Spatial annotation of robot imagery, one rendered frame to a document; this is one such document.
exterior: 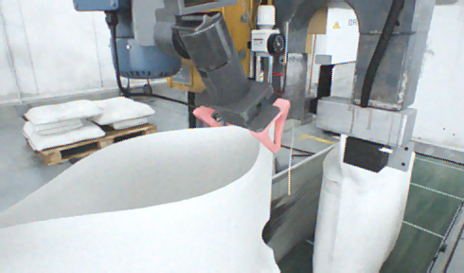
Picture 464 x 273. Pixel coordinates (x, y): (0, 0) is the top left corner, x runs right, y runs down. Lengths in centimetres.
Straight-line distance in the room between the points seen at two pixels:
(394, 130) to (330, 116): 10
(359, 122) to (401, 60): 11
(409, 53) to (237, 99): 25
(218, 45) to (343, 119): 27
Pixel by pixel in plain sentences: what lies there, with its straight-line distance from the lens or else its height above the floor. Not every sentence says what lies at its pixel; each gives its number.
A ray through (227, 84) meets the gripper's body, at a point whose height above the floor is 111.
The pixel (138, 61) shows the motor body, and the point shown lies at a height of 112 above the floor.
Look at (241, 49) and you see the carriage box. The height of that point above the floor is 114.
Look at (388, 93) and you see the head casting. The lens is 50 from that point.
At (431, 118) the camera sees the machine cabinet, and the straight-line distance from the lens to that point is 333.
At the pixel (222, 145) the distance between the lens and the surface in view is 48.
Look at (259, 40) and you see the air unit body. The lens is 53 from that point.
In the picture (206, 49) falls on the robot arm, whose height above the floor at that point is 116.
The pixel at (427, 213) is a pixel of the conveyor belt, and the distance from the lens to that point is 169.
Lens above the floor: 118
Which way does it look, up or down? 19 degrees down
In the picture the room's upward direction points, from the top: straight up
